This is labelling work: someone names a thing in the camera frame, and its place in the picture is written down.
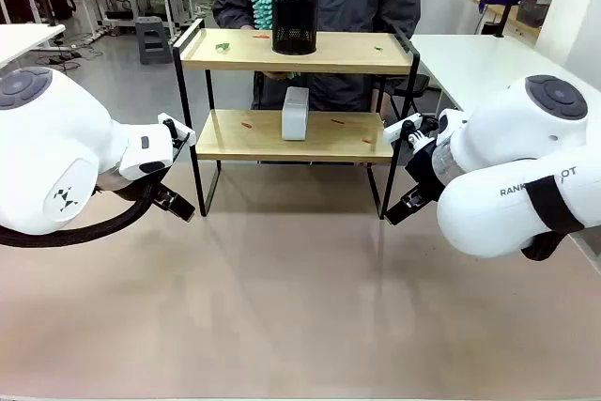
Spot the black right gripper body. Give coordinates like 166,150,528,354
404,136,446,201

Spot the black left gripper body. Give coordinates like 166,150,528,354
96,169,164,201

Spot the black mesh pen holder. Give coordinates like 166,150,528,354
270,0,320,56

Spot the two-tier wood metal shelf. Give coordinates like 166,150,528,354
171,18,422,222

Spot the person's left hand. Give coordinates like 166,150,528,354
370,83,390,119

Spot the black chair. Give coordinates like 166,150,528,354
375,74,431,123

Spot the large white table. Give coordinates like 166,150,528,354
408,33,572,114

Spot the grey plastic step stool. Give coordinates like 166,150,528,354
134,15,174,66

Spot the wooden workbench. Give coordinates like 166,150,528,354
469,0,544,39

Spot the white side table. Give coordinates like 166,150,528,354
0,23,67,71

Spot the grey mesh basket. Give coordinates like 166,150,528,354
517,0,551,27

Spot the black backpack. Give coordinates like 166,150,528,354
46,0,77,22

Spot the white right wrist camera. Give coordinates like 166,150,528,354
382,112,440,151

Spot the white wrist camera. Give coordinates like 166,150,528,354
382,112,440,151
157,112,197,149

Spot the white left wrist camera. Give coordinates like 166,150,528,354
157,112,197,149

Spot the black right arm cable strap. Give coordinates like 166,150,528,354
519,174,589,262

